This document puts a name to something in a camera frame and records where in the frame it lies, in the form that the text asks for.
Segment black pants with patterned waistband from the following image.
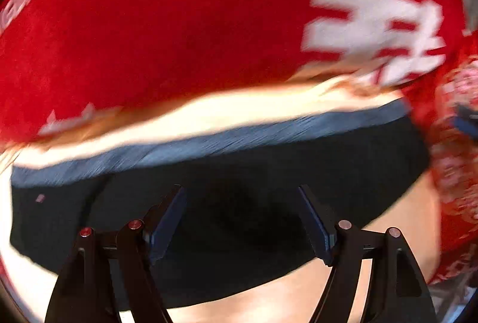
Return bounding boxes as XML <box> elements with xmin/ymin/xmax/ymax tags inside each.
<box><xmin>10</xmin><ymin>100</ymin><xmax>429</xmax><ymax>308</ymax></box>

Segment cream patterned seat cushion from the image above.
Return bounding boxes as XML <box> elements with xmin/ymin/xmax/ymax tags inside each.
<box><xmin>0</xmin><ymin>75</ymin><xmax>443</xmax><ymax>323</ymax></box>

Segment red blanket with white characters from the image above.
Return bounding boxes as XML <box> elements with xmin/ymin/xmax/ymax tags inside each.
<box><xmin>1</xmin><ymin>0</ymin><xmax>466</xmax><ymax>143</ymax></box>

